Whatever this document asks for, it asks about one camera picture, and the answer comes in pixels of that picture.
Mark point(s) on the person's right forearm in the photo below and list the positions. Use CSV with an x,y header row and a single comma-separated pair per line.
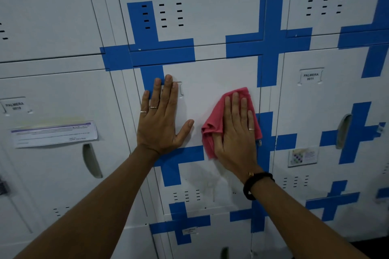
x,y
297,225

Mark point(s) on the person's left forearm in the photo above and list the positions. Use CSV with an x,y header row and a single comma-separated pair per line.
x,y
91,213

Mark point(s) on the person's left little finger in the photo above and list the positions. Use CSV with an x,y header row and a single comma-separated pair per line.
x,y
144,104

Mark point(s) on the pink cleaning cloth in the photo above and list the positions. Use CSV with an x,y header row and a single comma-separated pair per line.
x,y
217,116

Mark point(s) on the white paper notice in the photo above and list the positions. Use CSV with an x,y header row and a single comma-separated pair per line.
x,y
54,134

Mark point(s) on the person's left middle finger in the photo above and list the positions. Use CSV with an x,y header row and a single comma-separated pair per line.
x,y
165,95

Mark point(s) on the person's right thumb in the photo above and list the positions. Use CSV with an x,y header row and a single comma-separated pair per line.
x,y
218,146

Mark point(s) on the person's right hand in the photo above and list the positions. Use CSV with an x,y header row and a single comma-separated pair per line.
x,y
238,149

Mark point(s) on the black locker latch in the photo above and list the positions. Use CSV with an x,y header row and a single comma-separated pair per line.
x,y
3,187

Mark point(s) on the black wristband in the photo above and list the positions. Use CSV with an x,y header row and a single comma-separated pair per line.
x,y
249,186

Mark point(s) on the colourful checkered sticker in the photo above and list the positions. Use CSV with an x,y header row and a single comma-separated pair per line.
x,y
302,157

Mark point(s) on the person's right middle finger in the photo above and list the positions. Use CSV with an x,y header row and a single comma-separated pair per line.
x,y
235,109

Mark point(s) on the person's right little finger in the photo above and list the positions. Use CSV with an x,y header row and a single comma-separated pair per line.
x,y
251,122

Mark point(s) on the person's left hand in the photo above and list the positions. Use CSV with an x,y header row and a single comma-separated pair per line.
x,y
156,131

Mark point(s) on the blue tape crosses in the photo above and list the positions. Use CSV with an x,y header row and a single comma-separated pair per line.
x,y
270,43

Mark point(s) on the person's left thumb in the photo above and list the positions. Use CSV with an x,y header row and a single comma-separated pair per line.
x,y
184,132

